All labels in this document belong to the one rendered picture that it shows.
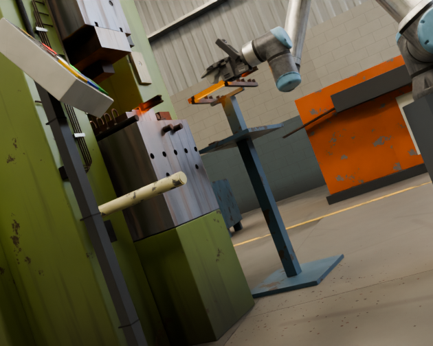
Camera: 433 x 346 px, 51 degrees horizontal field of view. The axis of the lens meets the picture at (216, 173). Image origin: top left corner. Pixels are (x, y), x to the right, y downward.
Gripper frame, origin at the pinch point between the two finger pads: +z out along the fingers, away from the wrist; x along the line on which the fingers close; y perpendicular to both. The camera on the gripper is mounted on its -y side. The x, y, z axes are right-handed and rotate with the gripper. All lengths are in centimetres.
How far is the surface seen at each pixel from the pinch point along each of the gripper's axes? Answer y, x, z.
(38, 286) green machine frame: 56, -44, 77
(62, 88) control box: 5, -69, 8
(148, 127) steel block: 11.2, -9.3, 27.0
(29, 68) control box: -4, -72, 14
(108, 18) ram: -42, -1, 33
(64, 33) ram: -38, -17, 45
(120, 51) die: -27.1, 0.5, 33.7
